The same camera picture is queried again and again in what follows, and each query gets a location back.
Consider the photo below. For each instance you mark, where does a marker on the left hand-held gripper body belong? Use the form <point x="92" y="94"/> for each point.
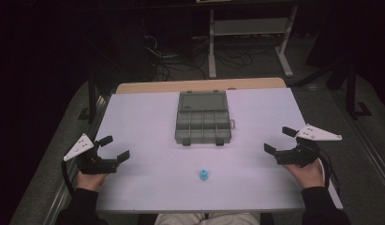
<point x="96" y="165"/>

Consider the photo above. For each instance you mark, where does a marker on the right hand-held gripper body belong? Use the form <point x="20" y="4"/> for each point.
<point x="301" y="154"/>

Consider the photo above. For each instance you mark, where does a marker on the small blue plastic part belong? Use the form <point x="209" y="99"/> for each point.
<point x="204" y="174"/>

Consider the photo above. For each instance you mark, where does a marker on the grey plastic compartment box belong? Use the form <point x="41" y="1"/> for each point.
<point x="202" y="123"/>

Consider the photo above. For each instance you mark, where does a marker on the person's left hand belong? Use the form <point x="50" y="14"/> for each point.
<point x="89" y="182"/>

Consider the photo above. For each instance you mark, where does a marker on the person's right hand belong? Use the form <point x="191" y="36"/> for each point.
<point x="309" y="176"/>

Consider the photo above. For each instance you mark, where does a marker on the black metal stand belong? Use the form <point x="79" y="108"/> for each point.
<point x="91" y="100"/>
<point x="352" y="90"/>

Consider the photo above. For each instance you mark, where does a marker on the person's legs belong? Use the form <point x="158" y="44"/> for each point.
<point x="205" y="219"/>

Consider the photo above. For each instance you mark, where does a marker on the wooden table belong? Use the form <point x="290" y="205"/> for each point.
<point x="199" y="85"/>

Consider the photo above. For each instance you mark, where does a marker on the white metal table frame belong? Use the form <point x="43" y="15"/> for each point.
<point x="249" y="27"/>

